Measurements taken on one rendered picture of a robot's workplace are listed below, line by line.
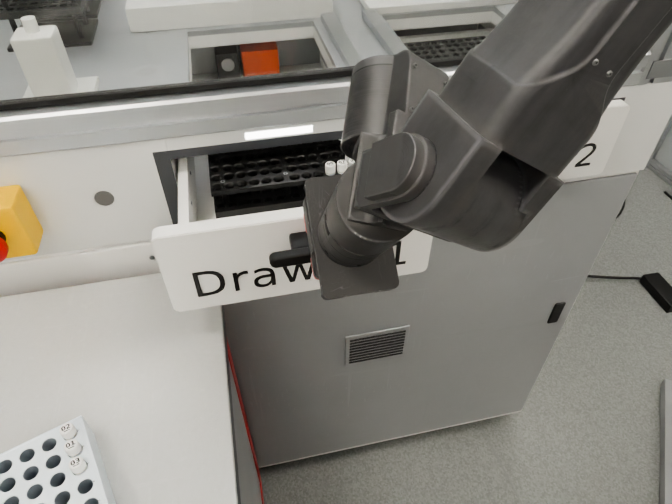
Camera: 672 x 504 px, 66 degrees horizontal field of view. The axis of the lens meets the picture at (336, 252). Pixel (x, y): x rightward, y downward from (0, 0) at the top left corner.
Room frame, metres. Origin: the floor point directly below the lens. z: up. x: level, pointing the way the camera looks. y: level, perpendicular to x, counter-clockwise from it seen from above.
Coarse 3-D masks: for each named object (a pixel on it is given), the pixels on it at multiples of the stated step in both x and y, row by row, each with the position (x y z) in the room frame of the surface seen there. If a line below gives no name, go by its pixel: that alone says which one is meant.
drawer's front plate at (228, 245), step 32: (192, 224) 0.38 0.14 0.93; (224, 224) 0.38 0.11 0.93; (256, 224) 0.38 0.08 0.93; (288, 224) 0.39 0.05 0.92; (160, 256) 0.36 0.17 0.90; (192, 256) 0.37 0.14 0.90; (224, 256) 0.37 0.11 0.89; (256, 256) 0.38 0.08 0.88; (416, 256) 0.42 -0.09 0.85; (192, 288) 0.36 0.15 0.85; (224, 288) 0.37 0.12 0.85; (256, 288) 0.38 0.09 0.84; (288, 288) 0.39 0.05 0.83
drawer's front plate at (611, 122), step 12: (612, 108) 0.61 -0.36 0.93; (624, 108) 0.62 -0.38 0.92; (600, 120) 0.61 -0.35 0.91; (612, 120) 0.61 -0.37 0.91; (624, 120) 0.62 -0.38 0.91; (600, 132) 0.61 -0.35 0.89; (612, 132) 0.62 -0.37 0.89; (600, 144) 0.61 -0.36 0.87; (612, 144) 0.62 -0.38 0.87; (576, 156) 0.61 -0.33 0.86; (600, 156) 0.61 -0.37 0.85; (576, 168) 0.61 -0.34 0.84; (588, 168) 0.61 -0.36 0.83; (600, 168) 0.62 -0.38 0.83
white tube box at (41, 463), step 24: (48, 432) 0.23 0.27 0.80; (0, 456) 0.21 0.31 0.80; (24, 456) 0.21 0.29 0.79; (48, 456) 0.21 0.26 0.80; (96, 456) 0.21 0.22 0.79; (0, 480) 0.19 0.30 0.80; (24, 480) 0.19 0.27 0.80; (48, 480) 0.19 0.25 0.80; (72, 480) 0.19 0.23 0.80; (96, 480) 0.19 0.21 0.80
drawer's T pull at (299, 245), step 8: (304, 232) 0.39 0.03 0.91; (296, 240) 0.38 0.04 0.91; (304, 240) 0.38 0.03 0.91; (296, 248) 0.37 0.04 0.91; (304, 248) 0.36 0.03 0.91; (272, 256) 0.35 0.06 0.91; (280, 256) 0.35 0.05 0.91; (288, 256) 0.35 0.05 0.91; (296, 256) 0.35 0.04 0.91; (304, 256) 0.35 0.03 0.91; (272, 264) 0.35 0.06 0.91; (280, 264) 0.35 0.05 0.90; (288, 264) 0.35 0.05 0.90; (296, 264) 0.35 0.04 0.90
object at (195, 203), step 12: (204, 156) 0.64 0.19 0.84; (180, 168) 0.52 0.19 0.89; (192, 168) 0.58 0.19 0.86; (204, 168) 0.61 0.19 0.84; (180, 180) 0.50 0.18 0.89; (192, 180) 0.54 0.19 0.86; (204, 180) 0.58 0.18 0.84; (180, 192) 0.48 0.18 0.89; (192, 192) 0.51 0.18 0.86; (204, 192) 0.55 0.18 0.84; (180, 204) 0.45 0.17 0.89; (192, 204) 0.49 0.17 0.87; (204, 204) 0.53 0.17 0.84; (180, 216) 0.43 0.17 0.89; (192, 216) 0.46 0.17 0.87; (204, 216) 0.50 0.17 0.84
